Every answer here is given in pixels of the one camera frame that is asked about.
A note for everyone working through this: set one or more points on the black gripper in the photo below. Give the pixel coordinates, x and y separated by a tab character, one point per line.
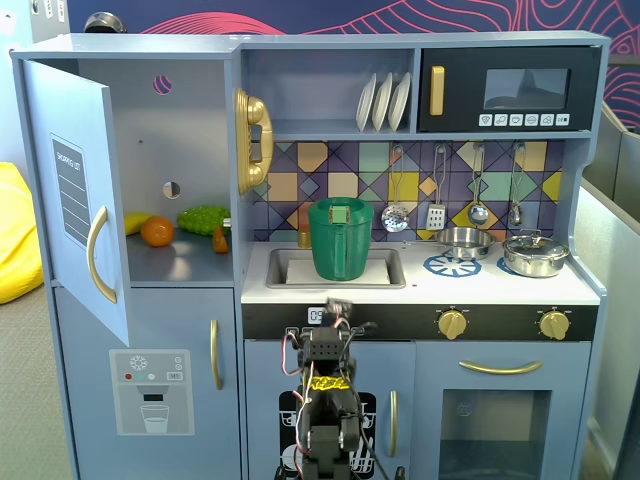
332	320

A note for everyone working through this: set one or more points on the blue door with shopping list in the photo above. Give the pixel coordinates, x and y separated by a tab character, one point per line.
75	125

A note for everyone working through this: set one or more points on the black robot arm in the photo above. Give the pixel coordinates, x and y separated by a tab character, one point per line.
325	350

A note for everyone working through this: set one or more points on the blue dishwasher door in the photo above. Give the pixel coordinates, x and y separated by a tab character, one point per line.
265	370

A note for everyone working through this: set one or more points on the blue oven door with window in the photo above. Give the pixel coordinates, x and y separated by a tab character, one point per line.
500	350

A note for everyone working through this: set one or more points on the blue door with ice dispenser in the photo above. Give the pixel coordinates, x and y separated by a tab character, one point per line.
165	320

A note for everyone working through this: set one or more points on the black toy microwave door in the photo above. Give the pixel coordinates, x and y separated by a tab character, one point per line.
460	85

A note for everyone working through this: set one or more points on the green plastic pitcher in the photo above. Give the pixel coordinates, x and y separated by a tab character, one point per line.
340	245

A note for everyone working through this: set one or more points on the yellow patterned tape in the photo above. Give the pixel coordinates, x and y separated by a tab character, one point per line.
329	384

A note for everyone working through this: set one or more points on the grey toy sink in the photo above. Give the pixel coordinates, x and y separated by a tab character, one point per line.
277	272

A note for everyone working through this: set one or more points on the gold toy faucet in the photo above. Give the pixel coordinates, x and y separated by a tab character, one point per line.
304	239

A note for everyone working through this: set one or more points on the steel skimmer spoon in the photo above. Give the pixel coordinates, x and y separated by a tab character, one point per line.
395	219

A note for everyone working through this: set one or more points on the gold stove knob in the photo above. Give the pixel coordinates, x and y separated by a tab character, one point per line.
554	325
452	325

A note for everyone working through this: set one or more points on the steel slotted spatula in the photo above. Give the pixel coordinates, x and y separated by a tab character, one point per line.
435	217

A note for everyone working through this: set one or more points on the toy carrot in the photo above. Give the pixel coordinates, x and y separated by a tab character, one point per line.
220	241

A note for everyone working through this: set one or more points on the steel frying pan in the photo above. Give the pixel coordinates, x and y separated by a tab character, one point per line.
465	242

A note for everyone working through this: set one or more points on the green toy grapes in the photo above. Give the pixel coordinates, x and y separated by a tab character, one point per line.
202	220

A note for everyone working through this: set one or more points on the steel ladle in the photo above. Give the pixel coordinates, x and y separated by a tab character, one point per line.
477	214

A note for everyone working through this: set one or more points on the orange toy fruit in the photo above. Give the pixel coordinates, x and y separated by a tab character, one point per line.
157	231

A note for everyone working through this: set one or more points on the steel cooking pot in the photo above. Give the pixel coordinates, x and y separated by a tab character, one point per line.
532	266

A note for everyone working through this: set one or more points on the steel whisk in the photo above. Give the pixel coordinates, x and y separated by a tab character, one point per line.
516	214

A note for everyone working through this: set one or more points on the steel pot lid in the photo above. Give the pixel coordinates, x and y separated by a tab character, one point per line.
535	247

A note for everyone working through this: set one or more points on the white toy plate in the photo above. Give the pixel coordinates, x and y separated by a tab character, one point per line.
400	102
382	102
365	102

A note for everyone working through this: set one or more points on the blue toy play kitchen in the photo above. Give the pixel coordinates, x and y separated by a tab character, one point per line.
330	100

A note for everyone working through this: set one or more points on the gold toy telephone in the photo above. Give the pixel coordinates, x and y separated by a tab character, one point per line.
255	107

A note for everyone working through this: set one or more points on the yellow toy banana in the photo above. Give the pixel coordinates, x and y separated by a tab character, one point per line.
132	222

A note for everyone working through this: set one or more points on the grey room divider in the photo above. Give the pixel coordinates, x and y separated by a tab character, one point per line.
607	225

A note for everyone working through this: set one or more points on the yellow bean bag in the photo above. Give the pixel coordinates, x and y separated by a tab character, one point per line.
17	240

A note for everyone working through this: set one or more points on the black round object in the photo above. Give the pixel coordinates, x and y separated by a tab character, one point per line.
102	22

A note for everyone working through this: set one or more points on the grey metal locker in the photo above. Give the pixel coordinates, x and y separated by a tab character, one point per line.
47	22

